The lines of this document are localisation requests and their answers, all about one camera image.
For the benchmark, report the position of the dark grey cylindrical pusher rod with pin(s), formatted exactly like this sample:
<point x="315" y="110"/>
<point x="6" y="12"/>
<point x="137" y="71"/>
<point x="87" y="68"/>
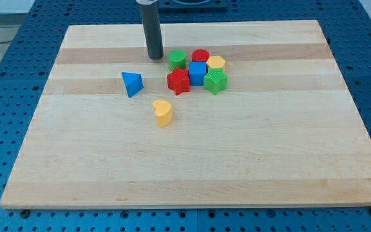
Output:
<point x="152" y="29"/>

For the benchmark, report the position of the green cylinder block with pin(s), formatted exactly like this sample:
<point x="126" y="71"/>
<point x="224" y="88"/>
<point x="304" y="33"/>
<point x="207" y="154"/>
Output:
<point x="177" y="59"/>

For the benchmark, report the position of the red star block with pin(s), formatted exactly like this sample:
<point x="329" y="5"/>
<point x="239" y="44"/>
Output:
<point x="178" y="81"/>

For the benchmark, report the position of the green star block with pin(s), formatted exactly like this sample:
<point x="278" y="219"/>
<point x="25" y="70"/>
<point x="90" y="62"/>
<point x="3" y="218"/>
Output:
<point x="215" y="82"/>

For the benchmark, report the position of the red cylinder block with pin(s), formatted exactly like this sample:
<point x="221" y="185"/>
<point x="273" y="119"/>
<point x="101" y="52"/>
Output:
<point x="200" y="55"/>

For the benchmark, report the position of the blue triangle block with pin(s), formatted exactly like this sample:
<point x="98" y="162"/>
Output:
<point x="133" y="83"/>

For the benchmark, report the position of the blue cube block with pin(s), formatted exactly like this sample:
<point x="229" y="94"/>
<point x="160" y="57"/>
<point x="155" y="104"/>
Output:
<point x="197" y="71"/>

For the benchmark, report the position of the yellow hexagon block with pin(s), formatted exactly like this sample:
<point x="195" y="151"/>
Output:
<point x="216" y="62"/>

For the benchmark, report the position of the yellow heart block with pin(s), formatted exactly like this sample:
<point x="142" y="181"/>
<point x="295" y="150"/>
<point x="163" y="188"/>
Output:
<point x="163" y="112"/>

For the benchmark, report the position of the light wooden board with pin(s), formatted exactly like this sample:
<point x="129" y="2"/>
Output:
<point x="285" y="133"/>

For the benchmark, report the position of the white rod mount collar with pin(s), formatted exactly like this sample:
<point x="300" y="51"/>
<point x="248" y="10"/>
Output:
<point x="147" y="1"/>

